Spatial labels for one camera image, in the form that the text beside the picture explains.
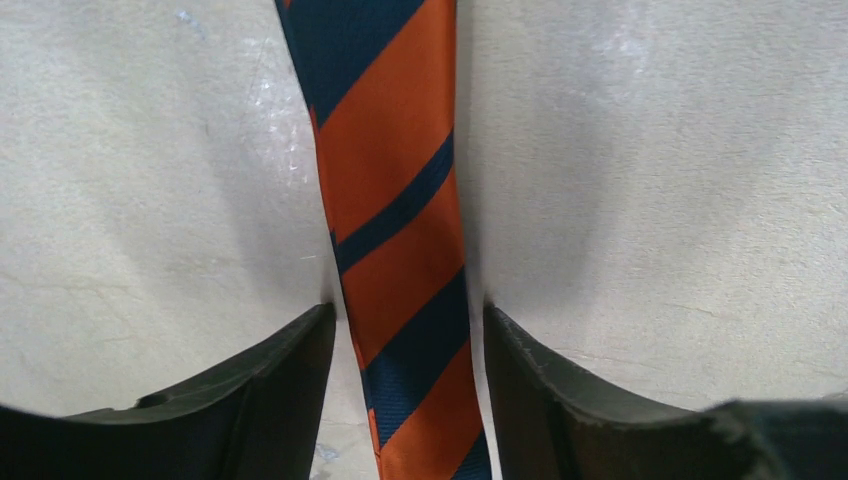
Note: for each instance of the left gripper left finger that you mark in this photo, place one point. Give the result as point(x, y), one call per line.
point(255, 415)

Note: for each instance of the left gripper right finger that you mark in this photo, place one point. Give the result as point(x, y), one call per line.
point(556, 420)

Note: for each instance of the orange navy striped tie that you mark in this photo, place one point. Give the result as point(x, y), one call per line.
point(379, 79)

